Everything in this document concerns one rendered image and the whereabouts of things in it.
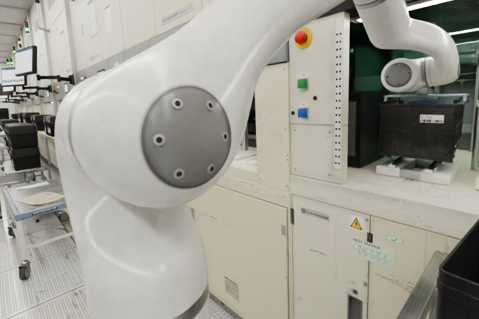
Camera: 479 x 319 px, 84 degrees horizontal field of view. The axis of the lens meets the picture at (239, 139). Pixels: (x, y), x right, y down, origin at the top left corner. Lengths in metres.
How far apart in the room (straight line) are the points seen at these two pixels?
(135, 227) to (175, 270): 0.06
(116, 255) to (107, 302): 0.04
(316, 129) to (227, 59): 0.73
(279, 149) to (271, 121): 0.11
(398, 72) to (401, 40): 0.09
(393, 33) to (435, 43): 0.09
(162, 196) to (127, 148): 0.04
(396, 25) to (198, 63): 0.57
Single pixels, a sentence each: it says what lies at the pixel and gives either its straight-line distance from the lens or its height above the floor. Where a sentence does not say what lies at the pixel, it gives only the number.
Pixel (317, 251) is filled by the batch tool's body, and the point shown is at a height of 0.60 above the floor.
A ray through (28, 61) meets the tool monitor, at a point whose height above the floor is 1.63.
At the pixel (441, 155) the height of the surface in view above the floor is 0.96.
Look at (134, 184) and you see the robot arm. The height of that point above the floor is 1.10.
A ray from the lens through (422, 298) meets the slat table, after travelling 0.69.
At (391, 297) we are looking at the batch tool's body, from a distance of 1.01.
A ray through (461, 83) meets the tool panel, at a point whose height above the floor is 1.19.
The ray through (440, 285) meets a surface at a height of 0.91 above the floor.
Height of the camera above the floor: 1.15
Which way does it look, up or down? 8 degrees down
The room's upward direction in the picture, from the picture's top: 2 degrees counter-clockwise
